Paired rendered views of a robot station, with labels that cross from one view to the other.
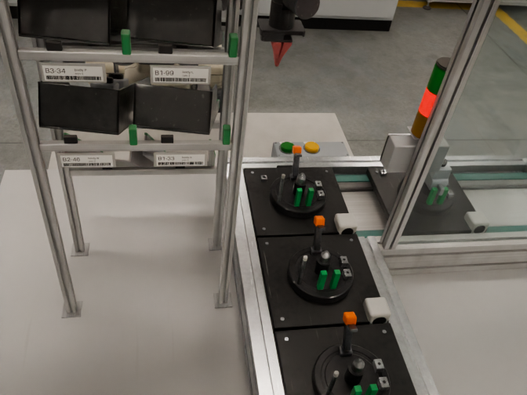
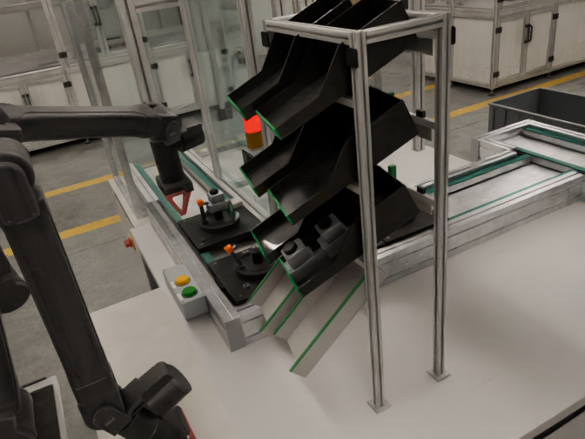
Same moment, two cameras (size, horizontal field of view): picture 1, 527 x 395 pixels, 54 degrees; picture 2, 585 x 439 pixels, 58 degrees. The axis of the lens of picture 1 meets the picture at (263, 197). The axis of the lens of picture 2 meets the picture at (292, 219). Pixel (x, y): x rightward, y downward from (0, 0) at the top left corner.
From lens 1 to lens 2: 1.61 m
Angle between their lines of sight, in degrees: 78
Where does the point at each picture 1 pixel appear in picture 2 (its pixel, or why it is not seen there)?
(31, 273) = (431, 422)
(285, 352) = (396, 235)
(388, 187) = (218, 236)
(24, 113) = (444, 171)
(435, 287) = not seen: hidden behind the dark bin
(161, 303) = (389, 330)
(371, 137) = not seen: outside the picture
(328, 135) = (116, 314)
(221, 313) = not seen: hidden behind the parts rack
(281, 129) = (115, 345)
